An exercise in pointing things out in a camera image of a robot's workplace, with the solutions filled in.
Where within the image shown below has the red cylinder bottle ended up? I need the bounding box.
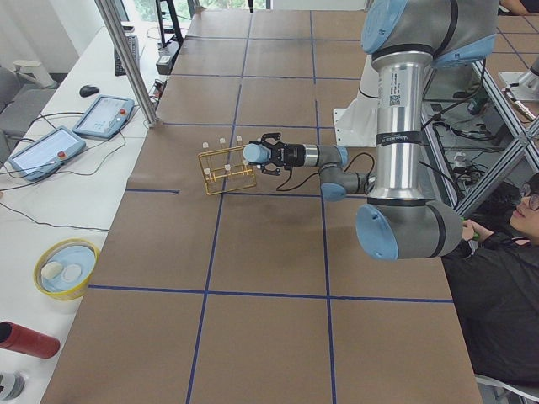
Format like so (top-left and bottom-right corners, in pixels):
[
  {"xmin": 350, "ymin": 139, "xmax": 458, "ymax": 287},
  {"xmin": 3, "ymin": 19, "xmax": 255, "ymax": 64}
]
[{"xmin": 1, "ymin": 321, "xmax": 61, "ymax": 359}]

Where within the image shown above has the far teach pendant tablet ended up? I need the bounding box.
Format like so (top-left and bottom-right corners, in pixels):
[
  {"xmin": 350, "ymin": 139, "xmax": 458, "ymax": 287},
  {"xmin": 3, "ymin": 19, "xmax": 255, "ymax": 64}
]
[{"xmin": 72, "ymin": 95, "xmax": 135, "ymax": 140}]

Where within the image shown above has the teach pendant tablet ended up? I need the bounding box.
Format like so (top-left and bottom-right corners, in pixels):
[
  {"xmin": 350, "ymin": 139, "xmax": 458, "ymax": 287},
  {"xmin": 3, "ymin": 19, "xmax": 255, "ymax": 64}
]
[
  {"xmin": 8, "ymin": 126, "xmax": 86, "ymax": 182},
  {"xmin": 72, "ymin": 95, "xmax": 135, "ymax": 140}
]

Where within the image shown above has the yellow bowl with blue plate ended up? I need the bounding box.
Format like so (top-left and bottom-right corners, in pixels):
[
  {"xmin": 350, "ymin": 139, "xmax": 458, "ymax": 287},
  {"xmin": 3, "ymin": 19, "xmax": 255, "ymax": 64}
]
[{"xmin": 33, "ymin": 238, "xmax": 100, "ymax": 301}]

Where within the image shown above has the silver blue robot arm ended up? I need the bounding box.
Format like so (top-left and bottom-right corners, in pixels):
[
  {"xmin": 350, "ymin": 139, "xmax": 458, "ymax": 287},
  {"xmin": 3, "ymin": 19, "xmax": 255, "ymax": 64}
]
[{"xmin": 243, "ymin": 1, "xmax": 499, "ymax": 260}]

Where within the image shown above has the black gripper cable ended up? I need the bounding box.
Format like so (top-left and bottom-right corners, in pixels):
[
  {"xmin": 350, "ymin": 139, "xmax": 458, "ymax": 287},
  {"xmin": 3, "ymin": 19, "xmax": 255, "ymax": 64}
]
[{"xmin": 275, "ymin": 151, "xmax": 376, "ymax": 194}]

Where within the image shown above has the light blue plastic cup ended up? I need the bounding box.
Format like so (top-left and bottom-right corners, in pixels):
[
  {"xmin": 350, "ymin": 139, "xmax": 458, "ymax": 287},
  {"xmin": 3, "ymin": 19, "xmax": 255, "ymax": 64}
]
[{"xmin": 243, "ymin": 143, "xmax": 271, "ymax": 164}]

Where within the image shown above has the person in black jacket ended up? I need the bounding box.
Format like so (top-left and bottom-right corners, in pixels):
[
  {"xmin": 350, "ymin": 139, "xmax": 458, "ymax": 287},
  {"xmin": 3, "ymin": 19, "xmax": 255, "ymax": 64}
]
[{"xmin": 441, "ymin": 175, "xmax": 538, "ymax": 387}]

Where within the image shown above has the black computer mouse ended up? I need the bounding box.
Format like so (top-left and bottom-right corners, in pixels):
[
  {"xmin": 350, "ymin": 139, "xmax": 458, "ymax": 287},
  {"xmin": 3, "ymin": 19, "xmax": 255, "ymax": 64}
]
[{"xmin": 79, "ymin": 85, "xmax": 99, "ymax": 98}]

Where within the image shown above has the black keyboard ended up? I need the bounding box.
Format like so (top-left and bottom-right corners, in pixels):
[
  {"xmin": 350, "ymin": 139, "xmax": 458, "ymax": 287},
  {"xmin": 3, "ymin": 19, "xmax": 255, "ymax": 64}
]
[{"xmin": 113, "ymin": 35, "xmax": 141, "ymax": 77}]

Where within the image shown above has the brown paper table cover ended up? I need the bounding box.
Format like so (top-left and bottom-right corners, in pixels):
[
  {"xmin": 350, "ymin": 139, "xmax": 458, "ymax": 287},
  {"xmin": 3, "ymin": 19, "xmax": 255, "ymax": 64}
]
[{"xmin": 43, "ymin": 10, "xmax": 481, "ymax": 403}]

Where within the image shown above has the near teach pendant tablet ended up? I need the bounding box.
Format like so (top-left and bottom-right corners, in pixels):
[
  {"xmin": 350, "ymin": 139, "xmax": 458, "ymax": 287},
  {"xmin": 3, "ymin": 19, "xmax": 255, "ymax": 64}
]
[{"xmin": 8, "ymin": 126, "xmax": 86, "ymax": 182}]

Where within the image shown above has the gold wire cup holder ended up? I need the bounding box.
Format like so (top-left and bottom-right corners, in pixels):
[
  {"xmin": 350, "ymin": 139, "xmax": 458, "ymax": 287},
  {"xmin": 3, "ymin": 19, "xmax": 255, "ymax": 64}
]
[{"xmin": 198, "ymin": 136, "xmax": 257, "ymax": 195}]

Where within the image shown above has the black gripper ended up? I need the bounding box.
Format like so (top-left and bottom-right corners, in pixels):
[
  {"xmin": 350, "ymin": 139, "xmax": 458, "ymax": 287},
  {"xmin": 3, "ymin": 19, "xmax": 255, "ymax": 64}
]
[{"xmin": 249, "ymin": 132, "xmax": 305, "ymax": 176}]

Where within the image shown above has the aluminium frame post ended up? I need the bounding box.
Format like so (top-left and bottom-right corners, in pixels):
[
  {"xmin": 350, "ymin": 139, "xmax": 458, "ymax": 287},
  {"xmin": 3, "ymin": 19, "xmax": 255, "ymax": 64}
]
[{"xmin": 94, "ymin": 0, "xmax": 158, "ymax": 128}]

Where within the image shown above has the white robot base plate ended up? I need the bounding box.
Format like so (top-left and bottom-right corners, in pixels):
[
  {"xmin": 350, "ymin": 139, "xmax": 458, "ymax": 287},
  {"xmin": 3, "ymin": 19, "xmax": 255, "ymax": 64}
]
[{"xmin": 334, "ymin": 55, "xmax": 379, "ymax": 147}]

